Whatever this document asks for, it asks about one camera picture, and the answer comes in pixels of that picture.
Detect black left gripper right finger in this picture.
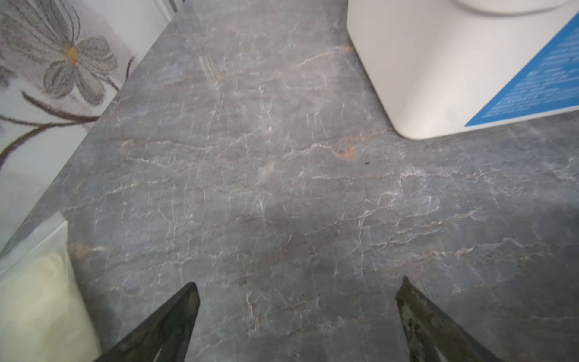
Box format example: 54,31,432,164
396,277,498,362

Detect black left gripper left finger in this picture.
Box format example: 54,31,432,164
97,282,201,362

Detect clear bag white contents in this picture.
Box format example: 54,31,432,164
1,213,101,361

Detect white box blue lid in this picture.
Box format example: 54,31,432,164
347,1,578,140

